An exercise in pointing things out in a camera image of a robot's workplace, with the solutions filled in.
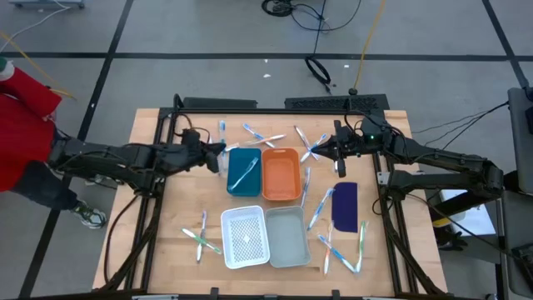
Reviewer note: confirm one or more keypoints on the black flat box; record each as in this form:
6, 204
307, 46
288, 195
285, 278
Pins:
218, 103

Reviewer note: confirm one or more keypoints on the white perforated plastic basket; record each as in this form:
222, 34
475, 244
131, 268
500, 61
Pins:
245, 237

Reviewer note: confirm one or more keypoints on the white panel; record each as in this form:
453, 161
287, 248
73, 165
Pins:
474, 216

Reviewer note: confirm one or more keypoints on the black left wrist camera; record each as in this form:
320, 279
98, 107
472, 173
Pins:
191, 137

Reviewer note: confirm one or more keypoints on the blue and white toothbrush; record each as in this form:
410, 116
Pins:
243, 174
222, 129
320, 141
252, 131
306, 185
321, 208
343, 259

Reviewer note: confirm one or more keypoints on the grey plastic basket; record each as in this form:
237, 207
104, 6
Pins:
287, 237

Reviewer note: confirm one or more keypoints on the orange plastic basket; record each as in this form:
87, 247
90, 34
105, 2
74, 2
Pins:
281, 175

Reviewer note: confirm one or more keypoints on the black metal bar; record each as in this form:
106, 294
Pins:
454, 203

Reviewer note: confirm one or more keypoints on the yellow tape piece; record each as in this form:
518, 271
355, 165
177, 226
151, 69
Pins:
441, 222

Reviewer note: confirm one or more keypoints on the black table clamp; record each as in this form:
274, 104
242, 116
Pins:
214, 292
335, 293

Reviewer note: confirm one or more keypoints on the black vented box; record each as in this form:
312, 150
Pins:
325, 103

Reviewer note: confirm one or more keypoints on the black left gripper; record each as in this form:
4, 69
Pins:
195, 154

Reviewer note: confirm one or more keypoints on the dark blue flat mat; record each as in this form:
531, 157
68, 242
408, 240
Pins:
345, 208

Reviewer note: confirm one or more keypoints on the orange and white toothbrush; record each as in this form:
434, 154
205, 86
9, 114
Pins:
277, 137
327, 262

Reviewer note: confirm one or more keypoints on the green and white toothbrush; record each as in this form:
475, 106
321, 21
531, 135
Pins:
361, 241
191, 234

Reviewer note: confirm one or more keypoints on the grey desk panel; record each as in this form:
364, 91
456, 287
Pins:
518, 233

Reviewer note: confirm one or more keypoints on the person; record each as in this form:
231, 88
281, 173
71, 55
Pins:
21, 125

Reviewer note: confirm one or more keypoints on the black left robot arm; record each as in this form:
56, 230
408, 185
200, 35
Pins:
125, 160

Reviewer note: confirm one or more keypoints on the grey cart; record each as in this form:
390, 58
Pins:
522, 146

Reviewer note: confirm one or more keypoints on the teal plastic basket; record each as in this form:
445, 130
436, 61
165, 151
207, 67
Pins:
239, 158

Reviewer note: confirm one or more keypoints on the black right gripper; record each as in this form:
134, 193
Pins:
354, 141

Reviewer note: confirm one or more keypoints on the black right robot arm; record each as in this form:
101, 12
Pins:
437, 158

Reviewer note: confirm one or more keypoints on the grey table foot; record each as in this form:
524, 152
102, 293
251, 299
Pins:
46, 4

